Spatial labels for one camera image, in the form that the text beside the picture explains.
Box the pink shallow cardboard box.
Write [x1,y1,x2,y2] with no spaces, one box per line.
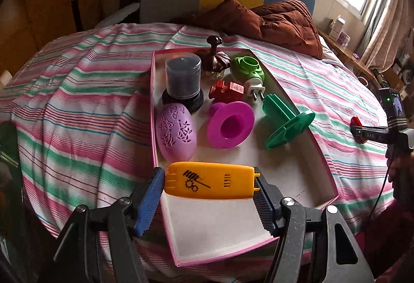
[150,47,339,267]

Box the white bed post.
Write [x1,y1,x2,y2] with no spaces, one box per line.
[0,71,14,91]

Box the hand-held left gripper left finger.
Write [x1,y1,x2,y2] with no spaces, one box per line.
[48,166,165,283]

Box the purple egg-shaped case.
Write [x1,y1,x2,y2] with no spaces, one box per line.
[156,103,197,162]

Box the person's red clothing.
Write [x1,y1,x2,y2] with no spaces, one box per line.
[354,199,414,283]

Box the green plug-in device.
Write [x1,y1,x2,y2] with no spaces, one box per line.
[230,56,266,104]

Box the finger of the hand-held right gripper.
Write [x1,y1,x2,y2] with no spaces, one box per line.
[354,127,389,143]

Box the red plastic toy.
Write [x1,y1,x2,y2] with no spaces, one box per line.
[209,80,245,102]

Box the green plastic spool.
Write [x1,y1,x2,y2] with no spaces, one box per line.
[262,93,316,150]

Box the white bed rail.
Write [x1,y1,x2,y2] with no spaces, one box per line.
[95,3,141,28]

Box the striped bedsheet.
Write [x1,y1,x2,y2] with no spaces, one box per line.
[0,22,398,271]

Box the magenta plastic funnel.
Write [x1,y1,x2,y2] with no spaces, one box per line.
[207,101,255,149]

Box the red plastic block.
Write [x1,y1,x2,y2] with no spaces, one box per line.
[351,116,366,143]

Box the dark brown pumpkin ornament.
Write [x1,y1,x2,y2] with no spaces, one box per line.
[197,35,231,73]

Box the person's right hand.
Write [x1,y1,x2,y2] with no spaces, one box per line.
[385,154,396,186]

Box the grey canister with black base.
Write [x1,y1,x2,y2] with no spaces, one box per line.
[162,55,205,113]

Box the wooden side shelf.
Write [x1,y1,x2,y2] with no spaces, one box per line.
[319,29,376,79]

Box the yellow plastic case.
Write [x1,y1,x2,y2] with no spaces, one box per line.
[164,162,261,200]

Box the beige patterned curtain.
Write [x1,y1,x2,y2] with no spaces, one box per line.
[359,0,414,76]

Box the black cable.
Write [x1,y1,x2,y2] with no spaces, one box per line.
[368,173,390,223]

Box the white box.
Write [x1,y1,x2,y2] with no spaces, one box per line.
[330,16,346,39]

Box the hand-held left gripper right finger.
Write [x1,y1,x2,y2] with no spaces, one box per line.
[254,168,366,283]

